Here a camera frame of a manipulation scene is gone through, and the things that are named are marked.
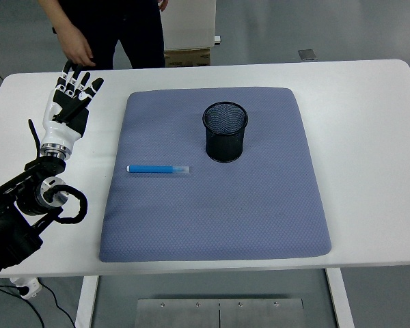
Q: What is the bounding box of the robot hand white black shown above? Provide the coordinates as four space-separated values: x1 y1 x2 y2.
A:
40 59 105 149

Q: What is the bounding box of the blue marker pen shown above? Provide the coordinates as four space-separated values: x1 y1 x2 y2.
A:
126 164 191 176

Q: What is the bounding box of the person's hand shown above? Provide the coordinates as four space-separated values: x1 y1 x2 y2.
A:
56 23 97 68

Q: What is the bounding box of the black mesh pen holder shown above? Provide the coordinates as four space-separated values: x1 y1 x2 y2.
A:
202 101 249 163

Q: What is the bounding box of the person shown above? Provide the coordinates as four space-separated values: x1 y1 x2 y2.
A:
37 0 170 69

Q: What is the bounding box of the cardboard box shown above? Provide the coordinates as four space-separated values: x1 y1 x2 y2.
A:
163 47 212 68

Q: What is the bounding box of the white power strip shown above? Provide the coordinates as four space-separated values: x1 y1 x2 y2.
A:
9 276 42 301

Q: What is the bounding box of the white cabinet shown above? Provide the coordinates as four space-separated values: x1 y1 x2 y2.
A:
160 0 216 52

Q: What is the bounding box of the blue-grey quilted mat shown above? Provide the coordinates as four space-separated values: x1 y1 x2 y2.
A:
98 87 332 263

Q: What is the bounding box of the white table leg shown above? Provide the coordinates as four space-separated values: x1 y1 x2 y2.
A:
74 275 100 328
324 267 355 328

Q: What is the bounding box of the grey metal plate with screws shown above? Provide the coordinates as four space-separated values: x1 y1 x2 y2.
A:
136 298 304 328

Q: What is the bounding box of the small grey floor plate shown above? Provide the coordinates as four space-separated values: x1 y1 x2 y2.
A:
297 49 319 62

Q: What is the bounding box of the black floor cable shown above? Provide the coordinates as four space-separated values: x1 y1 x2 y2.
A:
0 278 45 328
37 283 78 328

